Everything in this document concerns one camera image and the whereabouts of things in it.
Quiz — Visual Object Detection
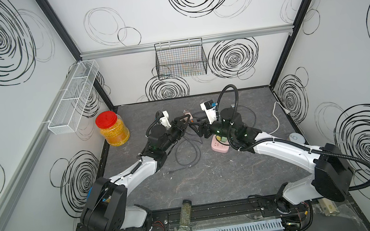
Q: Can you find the glass spice bottle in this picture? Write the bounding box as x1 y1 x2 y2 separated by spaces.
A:
179 199 192 230

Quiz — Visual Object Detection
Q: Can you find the beige small bottle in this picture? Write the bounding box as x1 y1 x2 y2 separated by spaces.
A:
318 198 340 216

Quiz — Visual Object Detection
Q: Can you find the white wire shelf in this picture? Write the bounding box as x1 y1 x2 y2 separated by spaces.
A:
47 59 99 135

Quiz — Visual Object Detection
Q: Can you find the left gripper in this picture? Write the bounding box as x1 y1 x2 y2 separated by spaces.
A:
156 114 194 154

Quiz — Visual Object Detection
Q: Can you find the red lid corn jar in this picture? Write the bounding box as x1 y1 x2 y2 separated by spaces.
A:
95 110 130 147

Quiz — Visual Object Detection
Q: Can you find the aluminium wall rail back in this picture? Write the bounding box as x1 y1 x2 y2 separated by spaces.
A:
80 24 294 60

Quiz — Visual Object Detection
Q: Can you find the pink power strip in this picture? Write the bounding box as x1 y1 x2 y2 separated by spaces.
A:
211 135 230 154

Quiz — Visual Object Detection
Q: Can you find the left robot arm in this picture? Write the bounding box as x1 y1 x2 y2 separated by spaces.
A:
80 111 191 231

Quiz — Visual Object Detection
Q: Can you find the aluminium wall rail left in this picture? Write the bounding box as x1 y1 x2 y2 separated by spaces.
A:
0 63 106 231

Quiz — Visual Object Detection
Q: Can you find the aluminium wall rail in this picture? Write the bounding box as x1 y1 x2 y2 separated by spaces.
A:
80 24 294 60
0 63 106 231

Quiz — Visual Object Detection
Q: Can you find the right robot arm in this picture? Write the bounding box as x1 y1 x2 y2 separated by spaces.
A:
197 84 370 214

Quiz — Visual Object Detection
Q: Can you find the white power strip cord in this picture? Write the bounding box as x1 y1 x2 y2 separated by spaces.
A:
263 99 294 135

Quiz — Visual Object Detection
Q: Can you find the white lid jar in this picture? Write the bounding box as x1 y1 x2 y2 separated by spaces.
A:
289 133 306 145

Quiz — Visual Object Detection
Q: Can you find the black wire basket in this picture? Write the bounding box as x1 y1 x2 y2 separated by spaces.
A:
155 43 208 79

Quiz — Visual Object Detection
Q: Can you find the brown pink charger plug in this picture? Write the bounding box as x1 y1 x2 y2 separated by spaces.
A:
184 111 193 121

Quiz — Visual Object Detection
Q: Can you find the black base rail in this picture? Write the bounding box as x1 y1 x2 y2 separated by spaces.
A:
75 186 324 231

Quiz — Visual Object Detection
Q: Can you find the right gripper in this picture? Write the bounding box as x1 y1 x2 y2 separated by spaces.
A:
188 112 236 147

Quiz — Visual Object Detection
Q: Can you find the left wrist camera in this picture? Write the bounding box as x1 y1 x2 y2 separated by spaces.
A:
159 111 171 130

